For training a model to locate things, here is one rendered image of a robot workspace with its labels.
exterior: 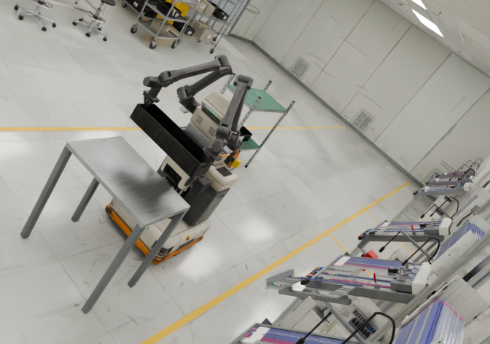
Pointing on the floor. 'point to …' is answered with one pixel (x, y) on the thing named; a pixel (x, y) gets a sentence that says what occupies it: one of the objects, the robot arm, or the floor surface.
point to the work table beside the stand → (112, 153)
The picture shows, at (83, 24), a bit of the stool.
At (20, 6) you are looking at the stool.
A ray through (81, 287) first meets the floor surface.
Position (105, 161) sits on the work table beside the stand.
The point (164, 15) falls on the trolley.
